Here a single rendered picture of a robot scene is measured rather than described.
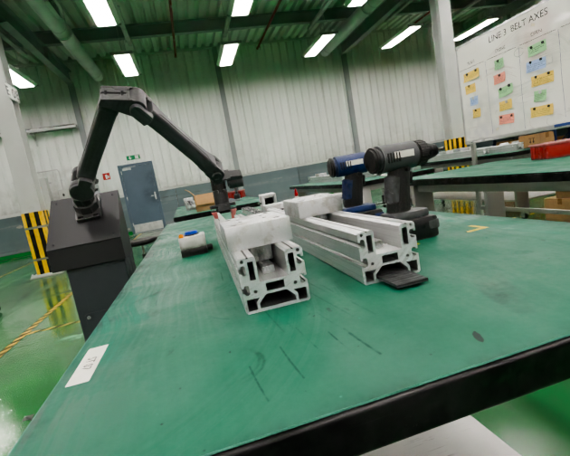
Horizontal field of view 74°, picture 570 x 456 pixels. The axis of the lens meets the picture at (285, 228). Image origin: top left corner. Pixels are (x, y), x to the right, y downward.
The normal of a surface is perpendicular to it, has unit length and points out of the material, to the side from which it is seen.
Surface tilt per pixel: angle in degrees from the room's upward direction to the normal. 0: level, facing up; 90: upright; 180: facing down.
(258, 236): 90
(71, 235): 45
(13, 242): 90
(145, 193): 90
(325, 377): 0
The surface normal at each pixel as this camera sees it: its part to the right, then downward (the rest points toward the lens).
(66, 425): -0.18, -0.97
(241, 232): 0.22, 0.10
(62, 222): 0.05, -0.62
